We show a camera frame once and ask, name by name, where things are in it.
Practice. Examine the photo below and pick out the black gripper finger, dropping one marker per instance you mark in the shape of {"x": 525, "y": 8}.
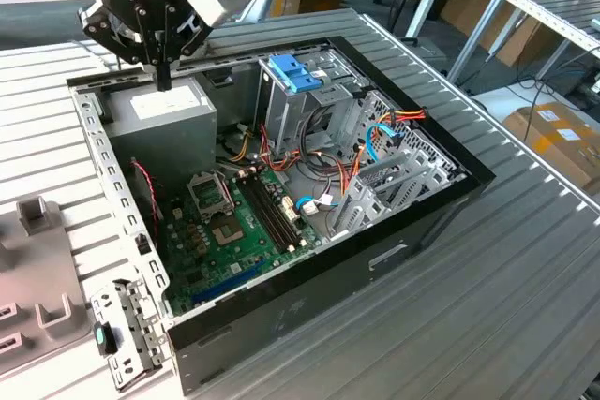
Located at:
{"x": 94, "y": 25}
{"x": 169, "y": 48}

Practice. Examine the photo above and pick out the metal disk bay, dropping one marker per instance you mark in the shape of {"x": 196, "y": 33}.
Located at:
{"x": 436, "y": 177}

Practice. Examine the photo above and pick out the grey power supply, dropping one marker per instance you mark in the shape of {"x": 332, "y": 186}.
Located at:
{"x": 159, "y": 137}

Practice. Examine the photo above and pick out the blue plastic drive latch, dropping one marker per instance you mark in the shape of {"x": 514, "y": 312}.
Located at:
{"x": 288, "y": 69}

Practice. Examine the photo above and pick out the metal drive cage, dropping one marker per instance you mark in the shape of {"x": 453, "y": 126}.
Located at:
{"x": 281, "y": 109}

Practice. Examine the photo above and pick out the thin locking lever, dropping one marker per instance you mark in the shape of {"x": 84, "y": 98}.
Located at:
{"x": 228, "y": 196}

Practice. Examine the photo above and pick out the black RAM slot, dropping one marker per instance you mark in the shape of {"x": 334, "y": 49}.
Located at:
{"x": 267, "y": 213}
{"x": 274, "y": 211}
{"x": 279, "y": 209}
{"x": 261, "y": 215}

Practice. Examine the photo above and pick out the CPU socket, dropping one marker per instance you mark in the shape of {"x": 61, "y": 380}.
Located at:
{"x": 227, "y": 232}

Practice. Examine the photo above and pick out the white board connector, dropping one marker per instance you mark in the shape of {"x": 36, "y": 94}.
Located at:
{"x": 288, "y": 208}

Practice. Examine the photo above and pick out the green motherboard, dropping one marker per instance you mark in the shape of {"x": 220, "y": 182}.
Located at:
{"x": 255, "y": 257}

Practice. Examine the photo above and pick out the blue expansion slot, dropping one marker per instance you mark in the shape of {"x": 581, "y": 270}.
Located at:
{"x": 229, "y": 282}

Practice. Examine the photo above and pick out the grey parts rack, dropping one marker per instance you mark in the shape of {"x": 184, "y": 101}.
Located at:
{"x": 37, "y": 273}

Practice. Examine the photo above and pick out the black latch teal tab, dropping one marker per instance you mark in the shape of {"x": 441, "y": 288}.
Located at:
{"x": 100, "y": 335}

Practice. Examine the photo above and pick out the plain cardboard box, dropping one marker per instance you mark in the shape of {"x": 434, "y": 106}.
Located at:
{"x": 464, "y": 2}

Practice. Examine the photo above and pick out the black open PC case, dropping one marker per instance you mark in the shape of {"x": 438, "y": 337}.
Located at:
{"x": 328, "y": 306}

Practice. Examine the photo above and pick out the slatted metal side table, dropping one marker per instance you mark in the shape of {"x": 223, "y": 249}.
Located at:
{"x": 569, "y": 4}

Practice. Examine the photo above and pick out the cardboard box white labels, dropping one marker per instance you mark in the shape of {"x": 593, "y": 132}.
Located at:
{"x": 562, "y": 156}

